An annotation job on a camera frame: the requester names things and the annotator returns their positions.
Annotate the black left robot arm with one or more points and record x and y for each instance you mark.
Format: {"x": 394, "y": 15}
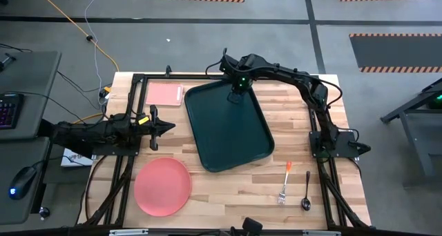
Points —
{"x": 86, "y": 134}

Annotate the grey side desk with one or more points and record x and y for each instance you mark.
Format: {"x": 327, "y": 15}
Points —
{"x": 27, "y": 80}

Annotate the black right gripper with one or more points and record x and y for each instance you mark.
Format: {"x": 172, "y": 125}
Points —
{"x": 240, "y": 70}

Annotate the pink round plate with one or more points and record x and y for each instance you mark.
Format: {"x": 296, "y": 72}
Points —
{"x": 162, "y": 187}

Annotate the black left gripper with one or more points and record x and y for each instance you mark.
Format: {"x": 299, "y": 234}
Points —
{"x": 154, "y": 129}

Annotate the pink rectangular cutting board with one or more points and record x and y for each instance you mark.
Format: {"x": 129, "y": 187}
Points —
{"x": 164, "y": 94}

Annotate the black desk knob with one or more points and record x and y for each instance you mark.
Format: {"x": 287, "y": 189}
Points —
{"x": 44, "y": 212}

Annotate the dark green plastic tray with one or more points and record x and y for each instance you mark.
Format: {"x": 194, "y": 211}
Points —
{"x": 228, "y": 132}

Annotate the yellow tape tag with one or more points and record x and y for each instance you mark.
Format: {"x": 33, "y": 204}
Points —
{"x": 143, "y": 120}

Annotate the silver aluminium bracket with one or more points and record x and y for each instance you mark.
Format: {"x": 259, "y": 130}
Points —
{"x": 128, "y": 233}
{"x": 321, "y": 233}

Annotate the black backlit keyboard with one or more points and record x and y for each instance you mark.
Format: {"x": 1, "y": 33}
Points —
{"x": 9, "y": 110}

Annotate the white cardboard box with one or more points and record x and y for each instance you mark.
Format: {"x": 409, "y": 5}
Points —
{"x": 74, "y": 160}

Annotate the black computer mouse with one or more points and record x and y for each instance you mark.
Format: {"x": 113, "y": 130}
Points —
{"x": 21, "y": 182}

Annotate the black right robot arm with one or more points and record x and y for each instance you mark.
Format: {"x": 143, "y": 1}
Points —
{"x": 310, "y": 84}

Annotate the black table-level camera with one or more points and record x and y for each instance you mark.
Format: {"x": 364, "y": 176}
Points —
{"x": 252, "y": 226}

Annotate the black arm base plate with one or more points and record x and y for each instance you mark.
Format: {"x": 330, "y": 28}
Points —
{"x": 117, "y": 151}
{"x": 343, "y": 144}

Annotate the dark metal spoon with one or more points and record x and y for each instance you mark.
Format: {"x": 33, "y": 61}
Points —
{"x": 306, "y": 203}

